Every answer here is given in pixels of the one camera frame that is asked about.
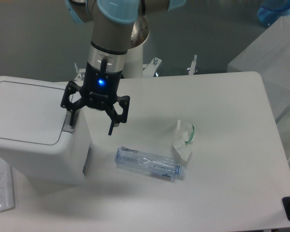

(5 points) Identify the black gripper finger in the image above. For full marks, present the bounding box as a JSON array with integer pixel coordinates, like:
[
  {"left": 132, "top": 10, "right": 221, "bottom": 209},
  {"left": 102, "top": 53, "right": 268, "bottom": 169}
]
[
  {"left": 60, "top": 81, "right": 89, "bottom": 127},
  {"left": 103, "top": 95, "right": 131, "bottom": 136}
]

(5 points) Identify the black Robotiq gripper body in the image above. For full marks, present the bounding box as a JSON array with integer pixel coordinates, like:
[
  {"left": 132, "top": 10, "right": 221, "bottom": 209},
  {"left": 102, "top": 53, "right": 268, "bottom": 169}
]
[{"left": 80, "top": 63, "right": 122, "bottom": 111}]

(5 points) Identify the white push-lid trash can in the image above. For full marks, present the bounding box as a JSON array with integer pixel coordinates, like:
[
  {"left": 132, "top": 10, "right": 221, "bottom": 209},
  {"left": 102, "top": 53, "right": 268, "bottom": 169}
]
[{"left": 0, "top": 76, "right": 91, "bottom": 185}]

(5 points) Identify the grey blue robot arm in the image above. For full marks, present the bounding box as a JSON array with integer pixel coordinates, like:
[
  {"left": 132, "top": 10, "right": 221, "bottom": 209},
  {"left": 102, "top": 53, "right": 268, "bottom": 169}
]
[{"left": 60, "top": 0, "right": 186, "bottom": 135}]

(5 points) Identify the crushed clear plastic bottle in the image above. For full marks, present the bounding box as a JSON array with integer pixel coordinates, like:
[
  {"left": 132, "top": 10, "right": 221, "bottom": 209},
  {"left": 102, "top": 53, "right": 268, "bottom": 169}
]
[{"left": 115, "top": 147, "right": 186, "bottom": 180}]

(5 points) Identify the crumpled white green wrapper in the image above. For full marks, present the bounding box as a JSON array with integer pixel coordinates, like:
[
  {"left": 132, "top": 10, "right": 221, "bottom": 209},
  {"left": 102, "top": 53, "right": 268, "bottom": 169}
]
[{"left": 172, "top": 119, "right": 195, "bottom": 161}]

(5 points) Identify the metal clamp screw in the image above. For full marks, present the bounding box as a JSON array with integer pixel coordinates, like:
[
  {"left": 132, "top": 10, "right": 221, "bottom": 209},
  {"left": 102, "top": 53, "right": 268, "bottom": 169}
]
[{"left": 187, "top": 54, "right": 198, "bottom": 75}]

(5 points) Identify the white laminated paper sheet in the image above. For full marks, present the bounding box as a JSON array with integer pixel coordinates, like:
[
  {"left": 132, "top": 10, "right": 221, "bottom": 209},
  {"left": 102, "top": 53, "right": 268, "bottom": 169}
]
[{"left": 0, "top": 158, "right": 15, "bottom": 212}]

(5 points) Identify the translucent plastic storage box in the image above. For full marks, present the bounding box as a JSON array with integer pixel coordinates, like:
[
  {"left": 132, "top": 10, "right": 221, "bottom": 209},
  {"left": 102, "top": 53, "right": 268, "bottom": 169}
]
[{"left": 227, "top": 16, "right": 290, "bottom": 167}]

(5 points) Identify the blue plastic bag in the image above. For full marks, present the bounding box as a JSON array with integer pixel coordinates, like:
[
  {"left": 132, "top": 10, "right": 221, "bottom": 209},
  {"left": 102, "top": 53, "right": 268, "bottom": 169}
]
[{"left": 257, "top": 0, "right": 290, "bottom": 28}]

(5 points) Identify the white clamp bracket left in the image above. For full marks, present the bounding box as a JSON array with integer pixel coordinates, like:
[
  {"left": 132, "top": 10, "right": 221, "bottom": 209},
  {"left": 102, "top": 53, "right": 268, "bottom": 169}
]
[{"left": 74, "top": 62, "right": 86, "bottom": 81}]

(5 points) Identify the white clamp bracket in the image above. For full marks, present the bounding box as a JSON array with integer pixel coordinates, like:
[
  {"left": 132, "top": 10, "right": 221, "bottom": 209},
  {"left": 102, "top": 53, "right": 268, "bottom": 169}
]
[
  {"left": 74, "top": 62, "right": 86, "bottom": 81},
  {"left": 143, "top": 57, "right": 162, "bottom": 77}
]

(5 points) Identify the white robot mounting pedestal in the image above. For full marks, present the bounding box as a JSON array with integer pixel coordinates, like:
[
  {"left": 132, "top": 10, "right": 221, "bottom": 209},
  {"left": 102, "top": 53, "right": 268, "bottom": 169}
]
[{"left": 123, "top": 44, "right": 143, "bottom": 79}]

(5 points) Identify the white clamp bracket right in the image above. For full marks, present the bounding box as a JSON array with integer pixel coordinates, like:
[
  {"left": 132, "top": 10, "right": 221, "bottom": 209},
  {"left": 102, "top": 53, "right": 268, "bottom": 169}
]
[{"left": 143, "top": 57, "right": 162, "bottom": 77}]

